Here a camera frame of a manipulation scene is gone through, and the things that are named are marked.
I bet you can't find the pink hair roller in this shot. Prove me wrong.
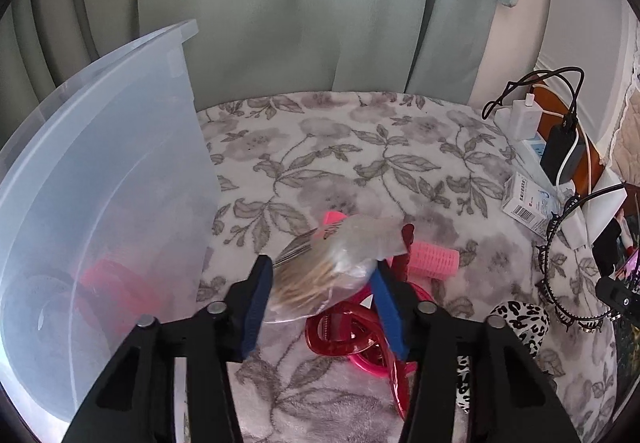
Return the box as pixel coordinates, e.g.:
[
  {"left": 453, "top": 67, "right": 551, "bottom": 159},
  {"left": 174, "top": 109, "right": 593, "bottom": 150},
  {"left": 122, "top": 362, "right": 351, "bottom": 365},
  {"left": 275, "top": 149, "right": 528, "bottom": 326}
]
[{"left": 322, "top": 210, "right": 461, "bottom": 281}]

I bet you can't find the white cylinder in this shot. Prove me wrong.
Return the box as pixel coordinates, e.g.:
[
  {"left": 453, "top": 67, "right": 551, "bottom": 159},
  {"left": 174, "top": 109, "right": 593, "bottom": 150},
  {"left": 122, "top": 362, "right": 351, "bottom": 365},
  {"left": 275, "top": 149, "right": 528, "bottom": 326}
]
[{"left": 582, "top": 168, "right": 628, "bottom": 244}]

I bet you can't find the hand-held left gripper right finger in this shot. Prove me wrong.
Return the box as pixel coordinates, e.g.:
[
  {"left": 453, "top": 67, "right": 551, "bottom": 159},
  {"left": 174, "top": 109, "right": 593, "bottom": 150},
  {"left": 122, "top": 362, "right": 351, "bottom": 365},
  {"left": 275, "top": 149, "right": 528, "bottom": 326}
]
[{"left": 369, "top": 260, "right": 583, "bottom": 443}]

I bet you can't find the clear plastic container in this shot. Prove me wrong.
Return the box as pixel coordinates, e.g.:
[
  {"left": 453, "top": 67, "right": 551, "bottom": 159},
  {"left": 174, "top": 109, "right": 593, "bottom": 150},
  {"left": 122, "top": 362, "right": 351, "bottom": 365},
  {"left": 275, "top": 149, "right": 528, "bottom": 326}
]
[{"left": 0, "top": 20, "right": 221, "bottom": 429}]

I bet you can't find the floral blanket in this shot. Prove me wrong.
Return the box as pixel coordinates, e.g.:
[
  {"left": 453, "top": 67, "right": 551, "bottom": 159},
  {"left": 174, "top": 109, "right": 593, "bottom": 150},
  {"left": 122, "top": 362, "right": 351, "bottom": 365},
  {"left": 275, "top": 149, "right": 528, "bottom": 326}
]
[{"left": 192, "top": 92, "right": 621, "bottom": 443}]

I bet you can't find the quilted lace cover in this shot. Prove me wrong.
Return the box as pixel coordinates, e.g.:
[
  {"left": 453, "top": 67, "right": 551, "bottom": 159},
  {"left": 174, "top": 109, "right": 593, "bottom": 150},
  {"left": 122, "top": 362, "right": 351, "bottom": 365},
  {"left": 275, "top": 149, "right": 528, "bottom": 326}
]
[{"left": 602, "top": 68, "right": 640, "bottom": 184}]

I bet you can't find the small white box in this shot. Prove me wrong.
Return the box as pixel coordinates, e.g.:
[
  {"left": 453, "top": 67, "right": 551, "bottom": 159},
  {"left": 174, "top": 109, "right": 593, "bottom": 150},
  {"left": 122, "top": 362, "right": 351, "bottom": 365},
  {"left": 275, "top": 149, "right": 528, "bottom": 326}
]
[{"left": 501, "top": 172, "right": 558, "bottom": 239}]

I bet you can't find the black clover headband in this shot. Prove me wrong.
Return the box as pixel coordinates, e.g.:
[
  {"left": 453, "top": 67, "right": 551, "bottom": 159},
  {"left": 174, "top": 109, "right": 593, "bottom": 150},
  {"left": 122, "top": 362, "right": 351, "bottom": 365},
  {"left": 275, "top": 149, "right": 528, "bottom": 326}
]
[{"left": 536, "top": 183, "right": 628, "bottom": 335}]

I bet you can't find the leopard print scrunchie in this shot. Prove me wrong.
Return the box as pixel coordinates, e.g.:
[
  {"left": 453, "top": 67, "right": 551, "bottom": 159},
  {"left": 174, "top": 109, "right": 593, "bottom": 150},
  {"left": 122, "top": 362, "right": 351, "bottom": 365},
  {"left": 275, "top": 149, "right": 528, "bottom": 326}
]
[{"left": 455, "top": 300, "right": 551, "bottom": 416}]

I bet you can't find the white charger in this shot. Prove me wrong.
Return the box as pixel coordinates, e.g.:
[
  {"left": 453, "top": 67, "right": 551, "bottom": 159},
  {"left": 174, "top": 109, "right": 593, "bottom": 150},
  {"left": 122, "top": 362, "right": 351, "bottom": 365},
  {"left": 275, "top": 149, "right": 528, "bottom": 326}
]
[{"left": 510, "top": 93, "right": 538, "bottom": 141}]

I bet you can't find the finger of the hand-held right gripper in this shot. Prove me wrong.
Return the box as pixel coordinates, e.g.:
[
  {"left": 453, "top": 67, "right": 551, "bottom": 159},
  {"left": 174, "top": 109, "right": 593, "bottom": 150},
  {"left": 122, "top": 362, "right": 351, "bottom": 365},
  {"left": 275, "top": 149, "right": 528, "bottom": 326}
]
[{"left": 595, "top": 275, "right": 640, "bottom": 319}]

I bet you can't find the black cloth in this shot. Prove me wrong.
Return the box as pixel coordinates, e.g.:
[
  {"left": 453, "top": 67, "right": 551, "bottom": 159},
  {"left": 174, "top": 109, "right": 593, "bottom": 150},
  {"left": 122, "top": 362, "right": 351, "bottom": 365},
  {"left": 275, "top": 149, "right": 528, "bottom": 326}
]
[{"left": 595, "top": 218, "right": 626, "bottom": 274}]

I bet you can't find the white cable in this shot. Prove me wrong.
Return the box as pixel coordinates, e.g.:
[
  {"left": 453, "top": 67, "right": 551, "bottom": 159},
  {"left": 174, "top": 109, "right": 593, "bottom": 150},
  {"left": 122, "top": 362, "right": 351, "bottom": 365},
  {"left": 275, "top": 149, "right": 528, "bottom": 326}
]
[{"left": 530, "top": 108, "right": 593, "bottom": 185}]

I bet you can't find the bag of toothpicks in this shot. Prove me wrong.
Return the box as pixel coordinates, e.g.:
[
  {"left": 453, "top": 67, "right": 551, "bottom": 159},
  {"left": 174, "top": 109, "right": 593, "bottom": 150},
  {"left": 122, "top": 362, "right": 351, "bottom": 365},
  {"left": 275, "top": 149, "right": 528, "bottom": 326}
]
[{"left": 262, "top": 214, "right": 406, "bottom": 324}]

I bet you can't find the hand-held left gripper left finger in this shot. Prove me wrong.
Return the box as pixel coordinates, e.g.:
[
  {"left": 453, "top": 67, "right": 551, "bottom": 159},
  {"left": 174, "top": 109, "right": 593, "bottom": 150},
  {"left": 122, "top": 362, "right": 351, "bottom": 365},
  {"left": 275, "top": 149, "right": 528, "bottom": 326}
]
[{"left": 62, "top": 254, "right": 274, "bottom": 443}]

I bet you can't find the bundle of pink hair ties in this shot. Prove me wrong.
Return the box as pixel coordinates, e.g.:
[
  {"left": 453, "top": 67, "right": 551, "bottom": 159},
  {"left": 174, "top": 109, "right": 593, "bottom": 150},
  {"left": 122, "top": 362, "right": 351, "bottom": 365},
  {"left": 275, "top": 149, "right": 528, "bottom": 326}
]
[{"left": 77, "top": 258, "right": 171, "bottom": 319}]

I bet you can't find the black cable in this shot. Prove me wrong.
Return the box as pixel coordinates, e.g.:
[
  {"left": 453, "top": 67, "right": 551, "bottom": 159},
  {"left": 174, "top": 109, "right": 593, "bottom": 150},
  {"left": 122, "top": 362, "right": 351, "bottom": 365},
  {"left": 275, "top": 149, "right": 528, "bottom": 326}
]
[{"left": 481, "top": 67, "right": 586, "bottom": 129}]

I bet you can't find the red hair claw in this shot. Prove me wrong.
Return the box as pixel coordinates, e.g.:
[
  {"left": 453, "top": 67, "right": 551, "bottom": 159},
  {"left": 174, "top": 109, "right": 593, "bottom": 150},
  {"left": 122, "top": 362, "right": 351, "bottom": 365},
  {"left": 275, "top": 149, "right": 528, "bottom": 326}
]
[{"left": 305, "top": 223, "right": 417, "bottom": 356}]

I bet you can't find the black charger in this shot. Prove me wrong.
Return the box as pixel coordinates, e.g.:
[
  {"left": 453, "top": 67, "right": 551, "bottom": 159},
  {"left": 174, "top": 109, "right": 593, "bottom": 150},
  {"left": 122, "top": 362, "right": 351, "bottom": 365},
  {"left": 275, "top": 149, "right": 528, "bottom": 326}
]
[{"left": 540, "top": 120, "right": 587, "bottom": 185}]

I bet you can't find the white power strip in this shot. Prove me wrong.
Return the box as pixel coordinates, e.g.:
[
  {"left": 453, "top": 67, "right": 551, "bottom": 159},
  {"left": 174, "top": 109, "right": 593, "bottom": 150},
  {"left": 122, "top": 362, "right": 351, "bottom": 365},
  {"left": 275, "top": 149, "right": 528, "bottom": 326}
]
[{"left": 495, "top": 113, "right": 596, "bottom": 249}]

